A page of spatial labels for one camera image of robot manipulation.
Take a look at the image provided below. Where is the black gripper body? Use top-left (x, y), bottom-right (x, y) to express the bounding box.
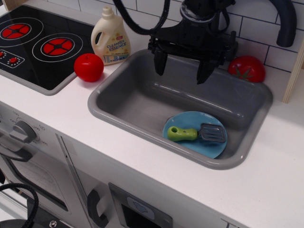
top-left (148, 20), bottom-right (238, 66)

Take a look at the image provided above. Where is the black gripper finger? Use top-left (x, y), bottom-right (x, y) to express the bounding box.
top-left (154, 48), bottom-right (168, 76)
top-left (197, 60), bottom-right (218, 85)

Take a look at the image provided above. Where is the green handled grey spatula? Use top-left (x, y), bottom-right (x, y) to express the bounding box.
top-left (167, 123), bottom-right (227, 143)

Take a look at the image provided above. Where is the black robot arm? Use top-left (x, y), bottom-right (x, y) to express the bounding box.
top-left (148, 0), bottom-right (238, 84)

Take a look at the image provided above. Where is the grey plastic sink basin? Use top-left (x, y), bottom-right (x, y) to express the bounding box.
top-left (88, 50), bottom-right (273, 170)

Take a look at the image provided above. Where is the blue plate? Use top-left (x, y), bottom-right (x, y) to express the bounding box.
top-left (162, 111), bottom-right (227, 159)

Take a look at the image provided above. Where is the red toy tomato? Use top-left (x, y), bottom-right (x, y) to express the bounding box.
top-left (228, 56), bottom-right (266, 83)

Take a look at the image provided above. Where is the cream cleanser bottle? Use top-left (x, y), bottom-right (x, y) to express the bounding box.
top-left (91, 6), bottom-right (131, 65)

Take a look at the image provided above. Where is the red toy apple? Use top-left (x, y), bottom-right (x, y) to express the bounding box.
top-left (74, 53), bottom-right (104, 82)

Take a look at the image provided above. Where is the dark grey faucet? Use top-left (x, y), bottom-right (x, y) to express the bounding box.
top-left (228, 0), bottom-right (297, 55)

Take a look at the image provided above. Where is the black toy stovetop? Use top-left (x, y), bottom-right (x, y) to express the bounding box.
top-left (0, 5), bottom-right (93, 95)

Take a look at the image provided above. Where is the grey dishwasher panel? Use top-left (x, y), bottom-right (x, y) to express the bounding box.
top-left (108, 183), bottom-right (173, 228)

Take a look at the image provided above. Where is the grey oven knob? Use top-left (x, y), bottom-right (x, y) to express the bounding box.
top-left (9, 121), bottom-right (37, 143)

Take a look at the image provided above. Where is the white oven door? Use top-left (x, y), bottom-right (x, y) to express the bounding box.
top-left (0, 135), bottom-right (91, 228)

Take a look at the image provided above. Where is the black braided cable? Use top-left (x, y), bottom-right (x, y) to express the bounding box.
top-left (113, 0), bottom-right (171, 36)

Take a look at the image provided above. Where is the wooden side post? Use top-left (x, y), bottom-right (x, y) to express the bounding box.
top-left (282, 39), bottom-right (304, 104)

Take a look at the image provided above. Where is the dark grey cabinet handle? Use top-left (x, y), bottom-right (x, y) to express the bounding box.
top-left (87, 190), bottom-right (109, 228)

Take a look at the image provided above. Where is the grey oven door handle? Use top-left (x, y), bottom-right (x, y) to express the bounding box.
top-left (0, 132), bottom-right (32, 162)

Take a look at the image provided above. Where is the black foreground cable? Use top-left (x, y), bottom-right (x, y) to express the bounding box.
top-left (0, 183), bottom-right (39, 228)

